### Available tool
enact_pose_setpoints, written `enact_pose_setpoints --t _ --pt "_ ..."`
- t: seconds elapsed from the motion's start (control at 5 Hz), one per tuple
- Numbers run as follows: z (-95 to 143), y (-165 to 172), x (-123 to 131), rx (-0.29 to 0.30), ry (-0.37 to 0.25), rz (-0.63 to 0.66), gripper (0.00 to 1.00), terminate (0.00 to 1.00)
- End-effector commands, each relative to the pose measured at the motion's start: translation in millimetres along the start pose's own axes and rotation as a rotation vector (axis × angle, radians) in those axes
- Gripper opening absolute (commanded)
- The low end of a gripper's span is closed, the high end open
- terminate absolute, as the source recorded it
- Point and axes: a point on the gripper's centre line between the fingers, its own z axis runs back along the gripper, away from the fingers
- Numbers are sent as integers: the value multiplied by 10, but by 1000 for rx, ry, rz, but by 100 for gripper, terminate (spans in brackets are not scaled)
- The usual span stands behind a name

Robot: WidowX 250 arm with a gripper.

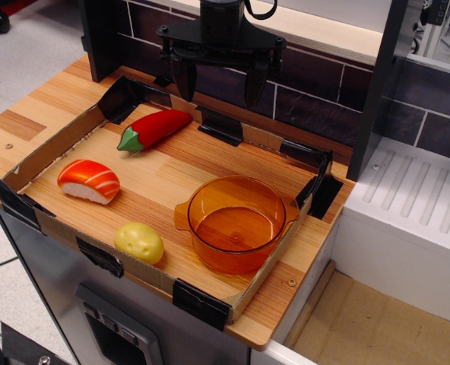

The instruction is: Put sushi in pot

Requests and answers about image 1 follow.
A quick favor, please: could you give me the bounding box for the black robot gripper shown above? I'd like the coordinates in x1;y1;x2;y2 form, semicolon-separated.
157;1;287;108

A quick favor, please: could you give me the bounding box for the salmon nigiri sushi toy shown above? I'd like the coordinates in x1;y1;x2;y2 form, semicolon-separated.
57;160;121;205

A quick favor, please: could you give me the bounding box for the cardboard fence with black tape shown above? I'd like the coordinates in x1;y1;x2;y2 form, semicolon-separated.
0;78;353;340

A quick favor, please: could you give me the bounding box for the orange transparent plastic pot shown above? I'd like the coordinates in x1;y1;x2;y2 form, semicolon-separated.
174;176;299;274

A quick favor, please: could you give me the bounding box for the red chili pepper toy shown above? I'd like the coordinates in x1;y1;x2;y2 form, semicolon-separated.
117;109;192;153

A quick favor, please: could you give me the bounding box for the yellow potato toy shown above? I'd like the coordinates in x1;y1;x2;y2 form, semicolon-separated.
114;222;164;265

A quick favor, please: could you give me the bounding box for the white toy sink drainboard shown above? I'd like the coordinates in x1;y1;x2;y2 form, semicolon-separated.
343;138;450;258

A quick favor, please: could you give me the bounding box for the toy oven front panel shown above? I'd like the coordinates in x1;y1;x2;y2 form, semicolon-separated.
75;284;163;364

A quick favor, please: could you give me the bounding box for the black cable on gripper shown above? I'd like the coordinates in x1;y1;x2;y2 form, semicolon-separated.
244;0;278;21

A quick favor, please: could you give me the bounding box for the dark grey vertical post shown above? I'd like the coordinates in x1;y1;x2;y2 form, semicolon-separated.
347;1;408;182

